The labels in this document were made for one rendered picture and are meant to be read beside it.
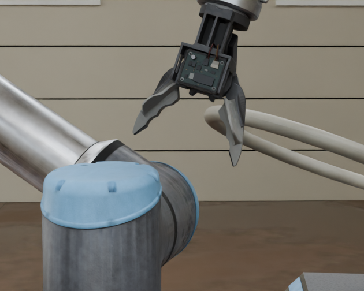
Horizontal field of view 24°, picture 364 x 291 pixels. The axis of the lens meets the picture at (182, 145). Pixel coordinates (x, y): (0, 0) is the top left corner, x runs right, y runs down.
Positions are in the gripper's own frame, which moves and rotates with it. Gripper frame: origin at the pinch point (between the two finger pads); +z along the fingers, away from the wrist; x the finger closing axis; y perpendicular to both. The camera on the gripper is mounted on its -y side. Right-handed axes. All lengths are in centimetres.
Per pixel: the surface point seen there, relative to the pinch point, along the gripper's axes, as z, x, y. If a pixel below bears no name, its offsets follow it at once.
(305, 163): -7, 13, -71
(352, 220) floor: 1, 37, -617
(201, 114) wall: -52, -127, -677
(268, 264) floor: 46, -9, -452
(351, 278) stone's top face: 16, 31, -102
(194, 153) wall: -14, -123, -682
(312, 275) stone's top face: 18, 22, -103
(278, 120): -10.5, 8.7, -26.7
